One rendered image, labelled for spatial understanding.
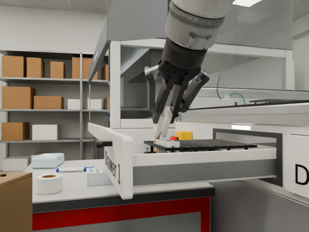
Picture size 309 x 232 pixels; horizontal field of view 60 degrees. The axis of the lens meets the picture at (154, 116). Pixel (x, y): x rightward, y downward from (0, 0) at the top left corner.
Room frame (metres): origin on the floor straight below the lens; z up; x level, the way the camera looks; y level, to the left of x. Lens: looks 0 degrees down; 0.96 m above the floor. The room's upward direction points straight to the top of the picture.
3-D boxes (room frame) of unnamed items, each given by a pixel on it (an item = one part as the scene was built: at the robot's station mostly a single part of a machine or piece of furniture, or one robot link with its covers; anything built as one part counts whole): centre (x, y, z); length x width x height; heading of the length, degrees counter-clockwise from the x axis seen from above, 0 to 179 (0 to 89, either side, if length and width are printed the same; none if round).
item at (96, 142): (0.60, 0.11, 0.91); 0.07 x 0.04 x 0.01; 17
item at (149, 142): (0.64, -0.01, 0.90); 0.18 x 0.02 x 0.01; 17
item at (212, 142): (0.67, -0.10, 0.87); 0.22 x 0.18 x 0.06; 107
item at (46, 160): (1.13, 0.45, 0.78); 0.15 x 0.10 x 0.04; 5
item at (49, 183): (0.74, 0.29, 0.78); 0.07 x 0.07 x 0.04
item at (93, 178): (0.85, 0.15, 0.78); 0.12 x 0.08 x 0.04; 105
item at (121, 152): (0.61, 0.09, 0.87); 0.29 x 0.02 x 0.11; 17
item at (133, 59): (2.44, -0.04, 1.13); 1.78 x 1.14 x 0.45; 17
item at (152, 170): (0.67, -0.11, 0.86); 0.40 x 0.26 x 0.06; 107
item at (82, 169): (1.01, 0.30, 0.77); 0.14 x 0.02 x 0.02; 101
